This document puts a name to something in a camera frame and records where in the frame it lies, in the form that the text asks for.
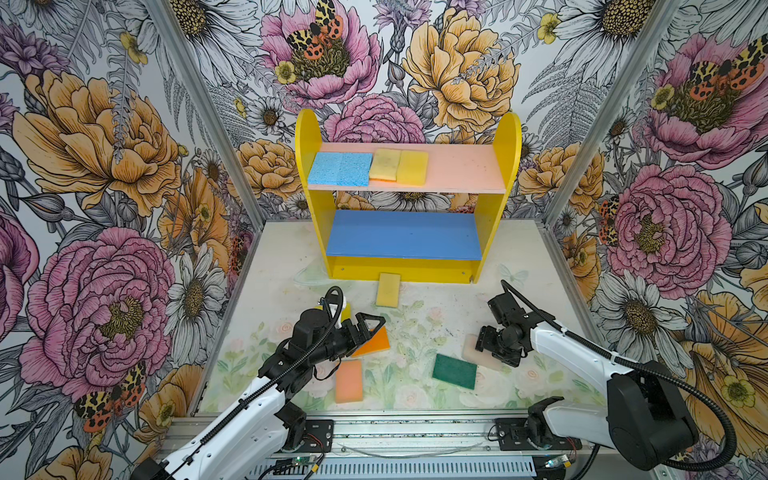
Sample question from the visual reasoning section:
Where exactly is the bright yellow sponge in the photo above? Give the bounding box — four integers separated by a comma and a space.
339, 303, 351, 321

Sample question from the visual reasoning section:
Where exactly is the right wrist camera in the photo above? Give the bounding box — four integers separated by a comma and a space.
487, 293, 525, 328

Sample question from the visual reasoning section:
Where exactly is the yellow shelf with coloured boards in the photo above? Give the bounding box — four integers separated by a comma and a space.
295, 109, 522, 284

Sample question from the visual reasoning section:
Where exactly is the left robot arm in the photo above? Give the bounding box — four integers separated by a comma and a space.
131, 308, 386, 479

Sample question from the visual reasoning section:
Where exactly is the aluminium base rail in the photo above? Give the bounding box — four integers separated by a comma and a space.
155, 410, 673, 480

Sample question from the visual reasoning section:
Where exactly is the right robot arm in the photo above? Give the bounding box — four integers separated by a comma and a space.
475, 312, 699, 471

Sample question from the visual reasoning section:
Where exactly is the dull yellow sponge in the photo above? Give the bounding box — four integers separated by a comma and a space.
369, 148, 401, 182

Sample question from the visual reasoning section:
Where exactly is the pale pink sponge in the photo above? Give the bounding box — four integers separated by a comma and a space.
461, 335, 504, 372

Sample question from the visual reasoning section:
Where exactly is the orange sponge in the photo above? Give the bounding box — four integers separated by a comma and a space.
353, 327, 390, 357

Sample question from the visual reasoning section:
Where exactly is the aluminium frame post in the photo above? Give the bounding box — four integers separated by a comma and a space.
542, 1, 680, 226
147, 1, 265, 233

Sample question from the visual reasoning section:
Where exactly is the yellow sponge with green back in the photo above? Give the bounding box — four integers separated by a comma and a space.
376, 273, 401, 308

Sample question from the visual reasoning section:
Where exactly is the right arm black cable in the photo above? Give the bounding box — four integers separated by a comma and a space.
499, 279, 738, 472

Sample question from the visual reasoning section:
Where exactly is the peach pink sponge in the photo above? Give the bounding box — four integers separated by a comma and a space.
335, 360, 363, 404

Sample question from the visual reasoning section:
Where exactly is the blue cellulose sponge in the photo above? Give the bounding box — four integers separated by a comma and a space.
335, 152, 373, 187
308, 152, 343, 185

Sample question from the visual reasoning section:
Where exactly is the dark green scouring pad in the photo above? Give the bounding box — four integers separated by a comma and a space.
432, 354, 477, 390

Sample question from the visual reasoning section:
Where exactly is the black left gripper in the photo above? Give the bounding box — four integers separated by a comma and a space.
310, 312, 385, 364

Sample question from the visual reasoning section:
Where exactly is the aluminium frame post left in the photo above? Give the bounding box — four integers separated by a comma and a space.
147, 1, 265, 233

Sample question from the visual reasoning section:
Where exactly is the aluminium frame post right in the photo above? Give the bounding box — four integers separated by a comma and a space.
542, 1, 680, 226

